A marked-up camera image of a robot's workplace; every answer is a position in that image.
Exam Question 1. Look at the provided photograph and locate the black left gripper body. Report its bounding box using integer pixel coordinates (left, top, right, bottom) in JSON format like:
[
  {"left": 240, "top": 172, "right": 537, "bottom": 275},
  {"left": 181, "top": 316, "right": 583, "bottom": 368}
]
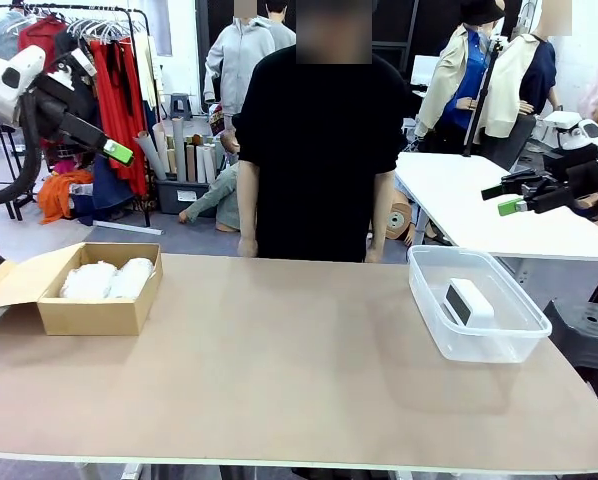
[{"left": 26, "top": 73, "right": 103, "bottom": 152}]

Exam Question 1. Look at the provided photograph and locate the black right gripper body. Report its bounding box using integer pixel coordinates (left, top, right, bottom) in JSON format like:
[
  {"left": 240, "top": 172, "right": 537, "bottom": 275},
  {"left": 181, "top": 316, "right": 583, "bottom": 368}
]
[{"left": 520, "top": 144, "right": 598, "bottom": 216}]

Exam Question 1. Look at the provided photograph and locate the bare white digital clock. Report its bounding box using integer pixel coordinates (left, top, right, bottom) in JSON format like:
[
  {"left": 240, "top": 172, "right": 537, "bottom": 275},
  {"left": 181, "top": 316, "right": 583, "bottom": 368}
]
[{"left": 443, "top": 277, "right": 496, "bottom": 330}]

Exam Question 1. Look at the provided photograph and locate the bubble-wrapped clock showing display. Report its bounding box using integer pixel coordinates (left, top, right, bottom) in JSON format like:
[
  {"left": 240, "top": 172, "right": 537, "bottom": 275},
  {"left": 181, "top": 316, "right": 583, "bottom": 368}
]
[{"left": 106, "top": 254, "right": 156, "bottom": 301}]

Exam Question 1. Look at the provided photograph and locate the opaque bubble-wrapped clock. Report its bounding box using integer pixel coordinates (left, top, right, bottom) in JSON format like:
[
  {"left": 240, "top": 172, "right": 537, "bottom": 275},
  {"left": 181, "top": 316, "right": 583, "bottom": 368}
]
[{"left": 58, "top": 261, "right": 119, "bottom": 301}]

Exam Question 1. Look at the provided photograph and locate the person's right forearm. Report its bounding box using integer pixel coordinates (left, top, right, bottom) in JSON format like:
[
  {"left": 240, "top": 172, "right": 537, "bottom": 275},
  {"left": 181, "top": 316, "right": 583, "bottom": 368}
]
[{"left": 237, "top": 160, "right": 261, "bottom": 244}]

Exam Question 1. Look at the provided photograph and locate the person's left forearm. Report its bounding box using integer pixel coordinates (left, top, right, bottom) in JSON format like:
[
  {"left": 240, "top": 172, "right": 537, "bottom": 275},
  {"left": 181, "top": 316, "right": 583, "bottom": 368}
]
[{"left": 370, "top": 168, "right": 397, "bottom": 251}]

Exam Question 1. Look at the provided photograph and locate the person's right hand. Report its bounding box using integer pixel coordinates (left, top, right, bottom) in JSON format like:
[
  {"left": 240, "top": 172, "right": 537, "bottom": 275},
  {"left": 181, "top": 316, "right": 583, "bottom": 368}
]
[{"left": 236, "top": 236, "right": 260, "bottom": 260}]

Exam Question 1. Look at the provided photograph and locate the slanted grey paper roll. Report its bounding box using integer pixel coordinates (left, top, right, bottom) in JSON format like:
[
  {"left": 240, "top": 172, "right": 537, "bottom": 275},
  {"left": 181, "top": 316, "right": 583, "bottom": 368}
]
[{"left": 134, "top": 129, "right": 169, "bottom": 182}]

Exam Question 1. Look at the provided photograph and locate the black office chair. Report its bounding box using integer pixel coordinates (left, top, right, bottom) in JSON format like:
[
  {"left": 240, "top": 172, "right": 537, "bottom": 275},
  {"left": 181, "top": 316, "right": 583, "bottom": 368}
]
[{"left": 481, "top": 113, "right": 539, "bottom": 172}]

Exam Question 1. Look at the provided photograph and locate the beige paper roll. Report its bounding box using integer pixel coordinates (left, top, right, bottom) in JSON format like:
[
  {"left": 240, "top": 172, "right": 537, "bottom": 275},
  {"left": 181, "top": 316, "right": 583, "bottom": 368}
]
[{"left": 151, "top": 123, "right": 174, "bottom": 176}]

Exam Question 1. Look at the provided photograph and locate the dark blue cloth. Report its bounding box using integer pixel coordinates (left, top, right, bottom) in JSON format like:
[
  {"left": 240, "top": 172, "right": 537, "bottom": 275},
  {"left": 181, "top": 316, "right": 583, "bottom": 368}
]
[{"left": 71, "top": 157, "right": 136, "bottom": 227}]

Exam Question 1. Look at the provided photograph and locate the white work table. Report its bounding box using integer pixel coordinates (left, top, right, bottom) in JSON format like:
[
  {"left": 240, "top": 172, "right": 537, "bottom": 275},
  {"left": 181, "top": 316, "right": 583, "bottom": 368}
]
[{"left": 394, "top": 151, "right": 598, "bottom": 263}]

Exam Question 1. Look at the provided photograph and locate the tall grey paper roll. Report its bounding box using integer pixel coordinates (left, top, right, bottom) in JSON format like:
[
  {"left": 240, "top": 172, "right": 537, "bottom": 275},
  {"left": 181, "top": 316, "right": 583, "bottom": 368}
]
[{"left": 172, "top": 117, "right": 188, "bottom": 184}]

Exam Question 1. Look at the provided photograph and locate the dark hanging garment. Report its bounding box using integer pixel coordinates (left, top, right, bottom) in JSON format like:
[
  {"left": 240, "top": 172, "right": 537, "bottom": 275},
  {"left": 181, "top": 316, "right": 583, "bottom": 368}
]
[{"left": 53, "top": 30, "right": 100, "bottom": 76}]

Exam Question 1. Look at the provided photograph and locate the grey storage tub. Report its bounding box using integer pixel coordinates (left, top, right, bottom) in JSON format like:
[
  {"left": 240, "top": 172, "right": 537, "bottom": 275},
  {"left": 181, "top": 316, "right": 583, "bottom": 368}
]
[{"left": 155, "top": 177, "right": 221, "bottom": 217}]

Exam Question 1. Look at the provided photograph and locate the orange cloth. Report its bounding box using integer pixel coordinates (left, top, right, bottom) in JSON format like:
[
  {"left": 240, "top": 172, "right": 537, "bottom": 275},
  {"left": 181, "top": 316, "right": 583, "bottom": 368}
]
[{"left": 37, "top": 168, "right": 96, "bottom": 225}]

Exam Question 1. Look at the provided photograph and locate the red jacket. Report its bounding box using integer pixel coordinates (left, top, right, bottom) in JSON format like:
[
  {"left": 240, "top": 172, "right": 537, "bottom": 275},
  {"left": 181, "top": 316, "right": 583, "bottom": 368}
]
[{"left": 17, "top": 17, "right": 69, "bottom": 56}]

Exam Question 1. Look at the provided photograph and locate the small grey stool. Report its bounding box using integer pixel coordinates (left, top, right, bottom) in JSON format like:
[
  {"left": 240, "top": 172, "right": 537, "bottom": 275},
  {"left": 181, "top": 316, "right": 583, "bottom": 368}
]
[{"left": 168, "top": 92, "right": 194, "bottom": 121}]

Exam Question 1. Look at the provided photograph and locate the black tripod pole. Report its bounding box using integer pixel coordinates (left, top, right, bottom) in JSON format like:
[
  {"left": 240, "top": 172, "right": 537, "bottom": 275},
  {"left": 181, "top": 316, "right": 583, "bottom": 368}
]
[{"left": 461, "top": 35, "right": 510, "bottom": 159}]

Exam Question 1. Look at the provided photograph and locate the pale blue garment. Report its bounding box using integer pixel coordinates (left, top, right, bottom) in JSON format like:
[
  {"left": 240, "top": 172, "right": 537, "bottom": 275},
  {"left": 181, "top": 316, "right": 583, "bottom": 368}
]
[{"left": 0, "top": 12, "right": 30, "bottom": 61}]

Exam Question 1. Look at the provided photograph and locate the mannequin blue shirt beige coat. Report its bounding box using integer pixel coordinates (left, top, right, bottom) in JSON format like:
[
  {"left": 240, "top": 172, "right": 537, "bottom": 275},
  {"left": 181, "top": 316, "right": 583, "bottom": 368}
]
[{"left": 413, "top": 0, "right": 505, "bottom": 156}]

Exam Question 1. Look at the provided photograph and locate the mannequin navy top cream vest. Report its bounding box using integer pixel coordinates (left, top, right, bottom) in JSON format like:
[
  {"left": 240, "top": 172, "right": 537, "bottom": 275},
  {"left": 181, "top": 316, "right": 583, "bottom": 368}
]
[{"left": 483, "top": 0, "right": 565, "bottom": 169}]

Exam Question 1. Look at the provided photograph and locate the brown cardboard spool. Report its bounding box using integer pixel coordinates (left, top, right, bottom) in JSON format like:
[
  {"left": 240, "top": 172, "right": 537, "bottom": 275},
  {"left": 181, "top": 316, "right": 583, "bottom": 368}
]
[{"left": 386, "top": 192, "right": 414, "bottom": 244}]

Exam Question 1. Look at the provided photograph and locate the clear plastic bin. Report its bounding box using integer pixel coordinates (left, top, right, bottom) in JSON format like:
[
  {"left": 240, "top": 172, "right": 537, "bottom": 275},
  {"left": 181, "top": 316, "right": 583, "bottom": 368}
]
[{"left": 407, "top": 244, "right": 554, "bottom": 365}]

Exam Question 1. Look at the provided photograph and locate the white monitor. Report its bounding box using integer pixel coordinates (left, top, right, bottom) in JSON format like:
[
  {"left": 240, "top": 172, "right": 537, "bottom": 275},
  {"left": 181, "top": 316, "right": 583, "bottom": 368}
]
[{"left": 409, "top": 54, "right": 448, "bottom": 87}]

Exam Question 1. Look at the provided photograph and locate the black plastic stool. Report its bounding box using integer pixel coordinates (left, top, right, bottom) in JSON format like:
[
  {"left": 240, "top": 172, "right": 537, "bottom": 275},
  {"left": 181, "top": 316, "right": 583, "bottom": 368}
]
[{"left": 542, "top": 298, "right": 598, "bottom": 414}]

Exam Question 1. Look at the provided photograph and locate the open brown cardboard box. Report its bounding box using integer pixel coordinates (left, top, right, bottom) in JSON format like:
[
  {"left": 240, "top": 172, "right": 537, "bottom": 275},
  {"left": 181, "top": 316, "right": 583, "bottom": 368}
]
[{"left": 0, "top": 242, "right": 164, "bottom": 336}]

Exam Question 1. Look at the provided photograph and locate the person in black shirt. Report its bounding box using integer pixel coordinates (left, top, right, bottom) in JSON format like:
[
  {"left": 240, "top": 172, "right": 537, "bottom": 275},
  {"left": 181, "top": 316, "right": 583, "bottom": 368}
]
[{"left": 233, "top": 0, "right": 411, "bottom": 264}]

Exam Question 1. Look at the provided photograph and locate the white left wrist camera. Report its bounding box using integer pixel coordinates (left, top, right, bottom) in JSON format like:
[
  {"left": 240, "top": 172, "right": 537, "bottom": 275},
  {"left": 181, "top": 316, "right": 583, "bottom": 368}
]
[{"left": 53, "top": 48, "right": 99, "bottom": 92}]

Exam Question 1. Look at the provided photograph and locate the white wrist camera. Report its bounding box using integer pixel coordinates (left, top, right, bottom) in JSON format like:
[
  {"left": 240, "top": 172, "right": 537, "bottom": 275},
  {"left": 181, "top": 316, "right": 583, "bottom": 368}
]
[
  {"left": 537, "top": 110, "right": 584, "bottom": 147},
  {"left": 53, "top": 48, "right": 99, "bottom": 92}
]

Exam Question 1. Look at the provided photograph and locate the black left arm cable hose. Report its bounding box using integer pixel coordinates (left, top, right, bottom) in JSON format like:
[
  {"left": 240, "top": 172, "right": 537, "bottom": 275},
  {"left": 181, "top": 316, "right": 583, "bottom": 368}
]
[{"left": 0, "top": 92, "right": 44, "bottom": 209}]

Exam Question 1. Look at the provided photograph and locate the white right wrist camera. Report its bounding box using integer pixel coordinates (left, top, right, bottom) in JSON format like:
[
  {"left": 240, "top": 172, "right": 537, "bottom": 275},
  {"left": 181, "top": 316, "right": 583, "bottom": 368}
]
[{"left": 537, "top": 110, "right": 584, "bottom": 147}]

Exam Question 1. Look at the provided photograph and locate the white table frame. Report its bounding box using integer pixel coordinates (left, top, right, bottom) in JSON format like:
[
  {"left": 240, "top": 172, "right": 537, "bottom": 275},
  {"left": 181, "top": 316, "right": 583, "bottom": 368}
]
[{"left": 73, "top": 460, "right": 153, "bottom": 480}]

